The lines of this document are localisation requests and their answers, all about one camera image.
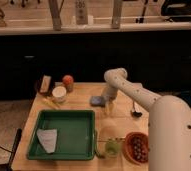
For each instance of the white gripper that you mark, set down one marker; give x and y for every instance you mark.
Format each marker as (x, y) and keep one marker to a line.
(109, 94)

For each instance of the blue sponge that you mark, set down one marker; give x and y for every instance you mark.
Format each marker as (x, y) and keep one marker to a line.
(97, 101)

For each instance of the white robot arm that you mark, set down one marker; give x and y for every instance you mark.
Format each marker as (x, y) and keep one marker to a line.
(169, 122)

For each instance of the green plastic tray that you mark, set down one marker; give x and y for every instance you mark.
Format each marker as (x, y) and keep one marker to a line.
(75, 135)

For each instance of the green glass cup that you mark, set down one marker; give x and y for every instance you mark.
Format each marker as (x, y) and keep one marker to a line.
(112, 148)

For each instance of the orange bowl with dark balls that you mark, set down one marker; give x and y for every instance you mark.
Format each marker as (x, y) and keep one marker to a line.
(135, 148)

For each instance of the white round cup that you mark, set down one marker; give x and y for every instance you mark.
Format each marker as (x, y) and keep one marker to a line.
(59, 94)

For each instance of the yellow stick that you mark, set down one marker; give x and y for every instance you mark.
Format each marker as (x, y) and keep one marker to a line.
(50, 103)

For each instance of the white folded cloth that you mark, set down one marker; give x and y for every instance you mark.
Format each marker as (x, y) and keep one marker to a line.
(48, 139)

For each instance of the black pole left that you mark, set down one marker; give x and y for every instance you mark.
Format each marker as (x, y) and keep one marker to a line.
(14, 148)

